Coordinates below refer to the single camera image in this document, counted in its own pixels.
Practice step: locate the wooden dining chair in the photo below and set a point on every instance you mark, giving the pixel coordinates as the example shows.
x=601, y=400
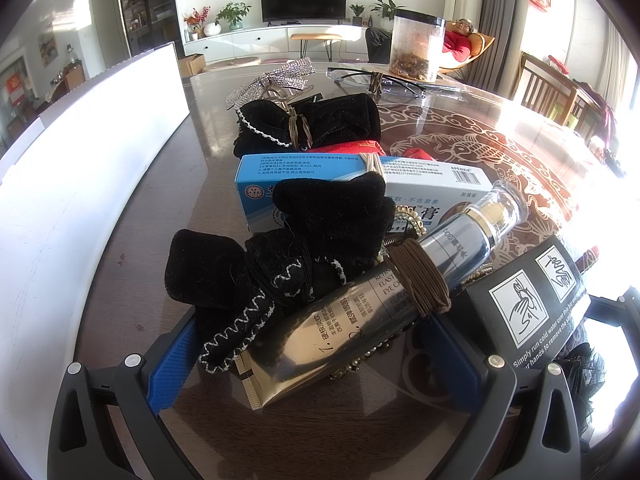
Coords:
x=550, y=90

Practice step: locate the small potted plant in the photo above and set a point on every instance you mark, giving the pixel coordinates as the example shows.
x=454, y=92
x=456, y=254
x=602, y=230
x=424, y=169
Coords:
x=356, y=14

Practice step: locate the wooden sideboard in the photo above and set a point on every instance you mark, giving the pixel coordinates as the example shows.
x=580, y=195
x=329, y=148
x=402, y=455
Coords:
x=74, y=75

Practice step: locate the framed wall picture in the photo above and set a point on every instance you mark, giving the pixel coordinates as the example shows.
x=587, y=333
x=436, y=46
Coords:
x=47, y=50

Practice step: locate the white television cabinet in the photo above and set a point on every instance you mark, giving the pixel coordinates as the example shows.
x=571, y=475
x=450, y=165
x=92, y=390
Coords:
x=250, y=42

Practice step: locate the red flowers in vase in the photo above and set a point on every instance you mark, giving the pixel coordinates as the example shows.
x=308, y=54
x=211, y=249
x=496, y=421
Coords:
x=196, y=22

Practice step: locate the large leafy potted plant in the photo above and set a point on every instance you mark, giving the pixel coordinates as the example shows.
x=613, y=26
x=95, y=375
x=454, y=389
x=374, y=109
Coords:
x=385, y=10

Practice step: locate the red paper window decoration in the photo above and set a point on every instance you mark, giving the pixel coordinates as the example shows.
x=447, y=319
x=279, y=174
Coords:
x=15, y=82

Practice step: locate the black flat television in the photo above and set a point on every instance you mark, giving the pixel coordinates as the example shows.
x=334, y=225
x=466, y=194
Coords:
x=302, y=2

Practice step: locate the glass display cabinet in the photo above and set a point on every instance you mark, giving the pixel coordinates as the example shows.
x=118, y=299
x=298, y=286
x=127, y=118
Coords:
x=147, y=10

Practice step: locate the blue white medicine box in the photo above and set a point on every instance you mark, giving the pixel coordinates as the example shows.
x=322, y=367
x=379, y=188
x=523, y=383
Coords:
x=320, y=170

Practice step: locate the red foil packet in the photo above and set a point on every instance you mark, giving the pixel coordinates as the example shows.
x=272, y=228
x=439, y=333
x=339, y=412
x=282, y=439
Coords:
x=340, y=149

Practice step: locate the white storage box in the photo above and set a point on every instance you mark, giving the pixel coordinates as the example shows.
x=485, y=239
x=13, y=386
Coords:
x=75, y=185

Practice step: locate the grey curtain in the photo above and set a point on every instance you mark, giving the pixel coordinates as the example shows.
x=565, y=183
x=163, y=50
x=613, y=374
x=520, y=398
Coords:
x=505, y=20

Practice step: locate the metallic eye cream tube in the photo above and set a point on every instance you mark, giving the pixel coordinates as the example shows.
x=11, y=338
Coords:
x=325, y=330

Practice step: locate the green plant white pot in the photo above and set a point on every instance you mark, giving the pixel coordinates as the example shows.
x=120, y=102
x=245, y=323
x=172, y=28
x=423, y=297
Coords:
x=234, y=17

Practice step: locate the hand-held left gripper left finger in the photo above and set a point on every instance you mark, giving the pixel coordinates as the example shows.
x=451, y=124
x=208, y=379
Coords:
x=170, y=367

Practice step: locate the black box white pictograms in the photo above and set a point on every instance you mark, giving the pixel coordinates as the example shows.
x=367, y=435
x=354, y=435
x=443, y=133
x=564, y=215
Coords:
x=480, y=310

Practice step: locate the wooden stool hairpin legs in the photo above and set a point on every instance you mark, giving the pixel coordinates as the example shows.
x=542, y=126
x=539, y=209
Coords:
x=315, y=37

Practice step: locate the black velvet bow zigzag trim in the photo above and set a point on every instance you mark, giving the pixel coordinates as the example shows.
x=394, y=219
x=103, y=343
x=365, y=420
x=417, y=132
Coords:
x=210, y=270

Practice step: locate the person in red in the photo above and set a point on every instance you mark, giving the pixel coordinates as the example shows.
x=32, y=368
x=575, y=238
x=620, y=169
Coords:
x=480, y=47

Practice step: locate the black lace hair accessory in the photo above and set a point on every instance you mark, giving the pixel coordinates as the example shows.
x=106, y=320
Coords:
x=590, y=375

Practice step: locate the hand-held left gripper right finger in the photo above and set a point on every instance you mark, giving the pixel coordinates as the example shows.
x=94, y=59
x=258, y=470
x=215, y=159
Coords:
x=450, y=365

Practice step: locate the clear jar black lid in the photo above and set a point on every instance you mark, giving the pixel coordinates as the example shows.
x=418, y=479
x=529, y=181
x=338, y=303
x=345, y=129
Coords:
x=417, y=45

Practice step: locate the cardboard box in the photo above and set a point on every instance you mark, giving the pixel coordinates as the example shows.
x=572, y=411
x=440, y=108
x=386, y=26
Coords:
x=191, y=65

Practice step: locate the gold pearl hair accessory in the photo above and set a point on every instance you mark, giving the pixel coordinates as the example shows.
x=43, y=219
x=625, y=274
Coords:
x=407, y=222

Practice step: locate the brown patterned glass desktop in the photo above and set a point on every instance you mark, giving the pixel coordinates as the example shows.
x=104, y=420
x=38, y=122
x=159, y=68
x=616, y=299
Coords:
x=450, y=125

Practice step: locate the rhinestone bow hair clip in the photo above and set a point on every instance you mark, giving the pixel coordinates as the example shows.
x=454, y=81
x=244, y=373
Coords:
x=295, y=69

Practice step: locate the black frame glasses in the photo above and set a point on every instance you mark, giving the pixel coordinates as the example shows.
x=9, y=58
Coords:
x=350, y=75

